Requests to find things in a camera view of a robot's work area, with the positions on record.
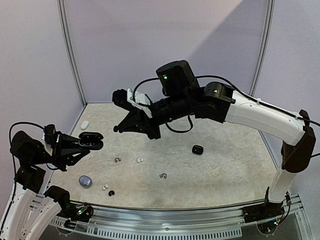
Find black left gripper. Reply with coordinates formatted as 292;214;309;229
29;129;90;171

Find small black case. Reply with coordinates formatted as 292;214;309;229
78;132;104;151

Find white oval charging case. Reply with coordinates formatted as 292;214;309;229
80;120;90;130

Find black ring earbud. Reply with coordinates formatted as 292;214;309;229
108;190;115;196

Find glossy black earbud charging case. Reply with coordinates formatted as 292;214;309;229
191;145;204;156

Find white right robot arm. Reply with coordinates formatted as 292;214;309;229
112;60;316;218

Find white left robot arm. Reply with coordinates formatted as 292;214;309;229
0;130;94;240

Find silver blue charging case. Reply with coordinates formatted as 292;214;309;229
78;175;93;189

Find silver earbud left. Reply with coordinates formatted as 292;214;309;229
114;157;122;163

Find silver earbud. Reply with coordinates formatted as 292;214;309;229
114;157;122;163
159;173;168;179

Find white earbud lower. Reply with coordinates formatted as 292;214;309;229
102;184;109;191

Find silver earbud right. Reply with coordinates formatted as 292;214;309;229
159;173;168;179

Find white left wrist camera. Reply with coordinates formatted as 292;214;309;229
42;124;62;153

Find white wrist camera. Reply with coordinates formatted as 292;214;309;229
112;88;152;119
42;124;62;153

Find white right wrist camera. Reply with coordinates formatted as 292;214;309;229
112;88;152;119

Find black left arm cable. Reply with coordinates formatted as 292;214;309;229
8;121;61;171

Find white perforated cable tray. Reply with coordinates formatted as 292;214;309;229
39;217;244;240

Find aluminium left corner post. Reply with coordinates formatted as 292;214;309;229
57;0;88;107

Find aluminium corner post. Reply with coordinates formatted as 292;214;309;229
57;0;88;107
248;0;275;96

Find aluminium right corner post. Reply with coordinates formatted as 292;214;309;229
248;0;275;96

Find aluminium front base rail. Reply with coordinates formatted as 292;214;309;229
32;192;308;237

